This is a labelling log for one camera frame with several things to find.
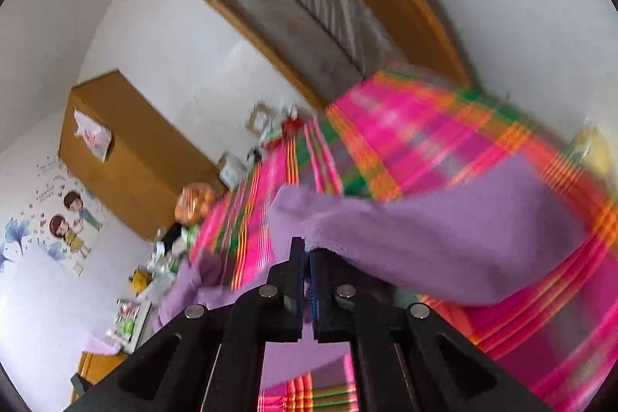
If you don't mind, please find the purple fleece garment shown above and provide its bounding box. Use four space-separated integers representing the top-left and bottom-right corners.
154 151 602 393

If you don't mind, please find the wooden door frame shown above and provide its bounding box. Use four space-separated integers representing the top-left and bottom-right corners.
175 0 329 114

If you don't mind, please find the wooden wardrobe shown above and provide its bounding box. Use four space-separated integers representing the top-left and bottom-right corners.
58 70 228 241

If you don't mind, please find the brown cardboard parcel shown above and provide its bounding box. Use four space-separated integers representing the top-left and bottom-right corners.
244 102 276 137

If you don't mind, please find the yellow bag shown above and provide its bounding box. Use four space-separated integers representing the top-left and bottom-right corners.
128 267 150 292

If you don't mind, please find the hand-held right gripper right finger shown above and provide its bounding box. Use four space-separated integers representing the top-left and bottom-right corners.
309 248 553 412

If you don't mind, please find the black cloth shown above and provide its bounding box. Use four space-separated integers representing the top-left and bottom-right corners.
159 221 187 249

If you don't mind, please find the wooden nightstand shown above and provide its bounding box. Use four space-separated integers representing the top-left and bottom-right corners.
72 351 129 403

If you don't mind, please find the white carton box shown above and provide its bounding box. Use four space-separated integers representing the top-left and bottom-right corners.
219 154 247 191

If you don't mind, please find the pink cloth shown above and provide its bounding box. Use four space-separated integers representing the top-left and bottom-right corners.
80 335 121 355

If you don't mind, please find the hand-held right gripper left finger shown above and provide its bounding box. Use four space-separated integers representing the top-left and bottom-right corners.
65 236 306 412

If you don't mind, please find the white plastic bag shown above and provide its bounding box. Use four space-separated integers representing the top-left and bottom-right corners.
72 108 113 162

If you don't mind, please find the pink green plaid blanket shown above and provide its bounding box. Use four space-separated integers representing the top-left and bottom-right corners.
188 71 618 412

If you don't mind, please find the bag of oranges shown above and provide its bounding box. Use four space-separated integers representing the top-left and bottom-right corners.
175 183 216 227

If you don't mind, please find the cartoon wall sticker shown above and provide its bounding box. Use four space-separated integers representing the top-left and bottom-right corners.
0 156 109 278

